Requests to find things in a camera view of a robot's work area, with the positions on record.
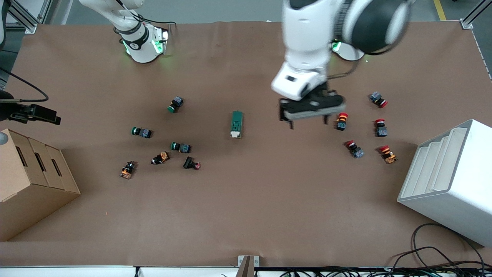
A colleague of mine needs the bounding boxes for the green load switch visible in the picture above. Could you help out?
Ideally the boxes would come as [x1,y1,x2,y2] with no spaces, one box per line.
[230,111,244,139]

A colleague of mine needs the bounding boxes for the stepped cardboard box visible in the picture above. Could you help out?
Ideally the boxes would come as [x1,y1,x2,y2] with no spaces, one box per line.
[0,128,81,242]

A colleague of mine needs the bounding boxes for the red button orange block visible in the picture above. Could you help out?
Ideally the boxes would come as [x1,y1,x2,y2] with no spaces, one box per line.
[379,145,397,164]

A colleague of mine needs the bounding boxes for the orange black contact block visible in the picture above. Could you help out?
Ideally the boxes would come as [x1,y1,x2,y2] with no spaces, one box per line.
[120,161,137,180]

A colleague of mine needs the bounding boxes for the white stepped bin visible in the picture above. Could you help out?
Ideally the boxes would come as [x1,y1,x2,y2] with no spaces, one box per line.
[397,118,492,248]

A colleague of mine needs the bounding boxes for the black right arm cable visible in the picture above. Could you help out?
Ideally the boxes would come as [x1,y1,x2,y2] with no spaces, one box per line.
[0,68,49,102]

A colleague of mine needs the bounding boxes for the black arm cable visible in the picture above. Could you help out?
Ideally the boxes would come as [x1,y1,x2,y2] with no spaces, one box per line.
[327,58,362,79]
[0,68,49,102]

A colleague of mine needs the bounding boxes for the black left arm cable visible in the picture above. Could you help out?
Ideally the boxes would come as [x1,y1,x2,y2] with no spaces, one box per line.
[327,58,362,79]

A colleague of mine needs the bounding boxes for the aluminium frame post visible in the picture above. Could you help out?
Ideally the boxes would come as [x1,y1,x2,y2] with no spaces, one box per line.
[460,0,492,30]
[8,0,38,34]

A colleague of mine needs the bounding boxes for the black looped floor cable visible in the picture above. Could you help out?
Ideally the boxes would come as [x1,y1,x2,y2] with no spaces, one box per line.
[411,223,485,270]

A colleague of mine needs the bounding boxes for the thin black base cable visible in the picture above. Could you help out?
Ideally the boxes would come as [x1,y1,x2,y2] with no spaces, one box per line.
[115,0,177,27]

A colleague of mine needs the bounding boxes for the metal table edge bracket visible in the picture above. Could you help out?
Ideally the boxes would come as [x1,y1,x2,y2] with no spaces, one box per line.
[235,255,260,277]

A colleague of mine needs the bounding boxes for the white table edge rail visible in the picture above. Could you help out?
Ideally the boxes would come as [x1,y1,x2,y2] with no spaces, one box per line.
[0,265,492,277]

